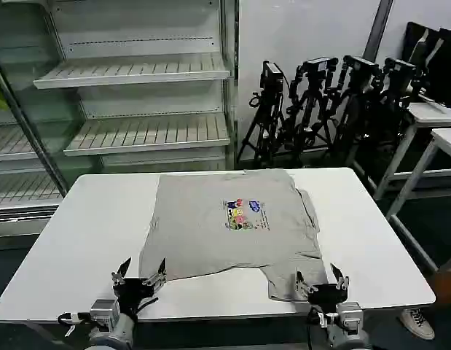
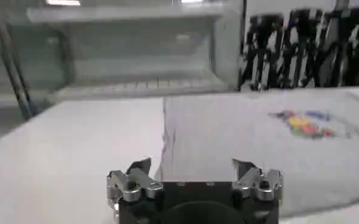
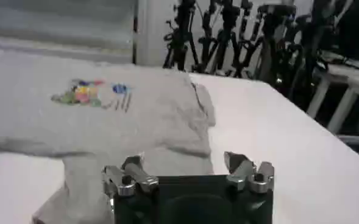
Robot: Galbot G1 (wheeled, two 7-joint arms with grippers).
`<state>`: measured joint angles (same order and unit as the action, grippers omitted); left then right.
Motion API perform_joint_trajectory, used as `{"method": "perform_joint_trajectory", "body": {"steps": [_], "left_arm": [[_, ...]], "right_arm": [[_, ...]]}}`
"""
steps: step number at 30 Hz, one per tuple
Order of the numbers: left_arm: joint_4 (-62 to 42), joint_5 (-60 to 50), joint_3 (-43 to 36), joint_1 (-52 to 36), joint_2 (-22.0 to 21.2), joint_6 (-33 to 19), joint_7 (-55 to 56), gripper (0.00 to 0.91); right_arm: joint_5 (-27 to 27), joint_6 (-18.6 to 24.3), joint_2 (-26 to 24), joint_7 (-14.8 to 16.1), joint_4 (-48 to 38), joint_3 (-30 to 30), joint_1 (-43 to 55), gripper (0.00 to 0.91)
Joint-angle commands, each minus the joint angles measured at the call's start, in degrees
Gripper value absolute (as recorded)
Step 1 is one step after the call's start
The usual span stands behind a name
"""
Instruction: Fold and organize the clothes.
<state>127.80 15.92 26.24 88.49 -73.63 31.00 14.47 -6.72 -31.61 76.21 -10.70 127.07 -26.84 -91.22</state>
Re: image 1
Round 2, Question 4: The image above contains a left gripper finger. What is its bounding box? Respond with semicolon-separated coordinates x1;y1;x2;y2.
111;257;133;289
142;257;168;290

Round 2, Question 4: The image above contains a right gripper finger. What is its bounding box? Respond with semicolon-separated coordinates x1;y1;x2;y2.
329;262;351;293
294;270;319;301

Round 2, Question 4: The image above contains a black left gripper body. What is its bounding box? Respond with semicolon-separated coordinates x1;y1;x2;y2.
113;276;156;317

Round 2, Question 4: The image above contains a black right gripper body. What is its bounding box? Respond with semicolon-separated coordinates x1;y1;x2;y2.
307;283;348;311

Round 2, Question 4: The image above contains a white folding table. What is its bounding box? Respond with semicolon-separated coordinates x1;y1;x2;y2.
0;167;438;326

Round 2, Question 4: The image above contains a grey printed t-shirt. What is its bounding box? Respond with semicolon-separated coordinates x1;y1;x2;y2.
138;168;330;303

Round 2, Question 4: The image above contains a person's shoe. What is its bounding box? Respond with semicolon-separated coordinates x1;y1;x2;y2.
399;307;436;341

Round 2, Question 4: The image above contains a brown cardboard box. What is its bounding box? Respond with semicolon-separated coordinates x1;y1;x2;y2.
431;268;451;311

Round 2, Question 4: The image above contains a white empty shelf rack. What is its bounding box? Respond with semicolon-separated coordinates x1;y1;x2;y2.
0;0;241;252

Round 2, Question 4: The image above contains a black monitor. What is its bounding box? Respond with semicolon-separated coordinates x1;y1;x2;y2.
402;20;451;107

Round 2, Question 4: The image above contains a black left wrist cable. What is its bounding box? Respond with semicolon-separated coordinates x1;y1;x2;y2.
131;295;160;322

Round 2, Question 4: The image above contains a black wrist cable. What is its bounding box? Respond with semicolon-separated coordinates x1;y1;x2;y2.
305;305;323;350
131;295;160;322

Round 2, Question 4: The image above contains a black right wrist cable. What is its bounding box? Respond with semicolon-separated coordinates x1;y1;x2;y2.
305;305;323;350

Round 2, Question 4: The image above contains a black tripod with camera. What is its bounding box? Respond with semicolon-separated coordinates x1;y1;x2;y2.
377;57;423;154
283;57;340;158
235;61;289;166
334;54;383;172

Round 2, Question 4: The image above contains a grey slanted metal post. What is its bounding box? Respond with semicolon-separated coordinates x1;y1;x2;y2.
362;0;394;66

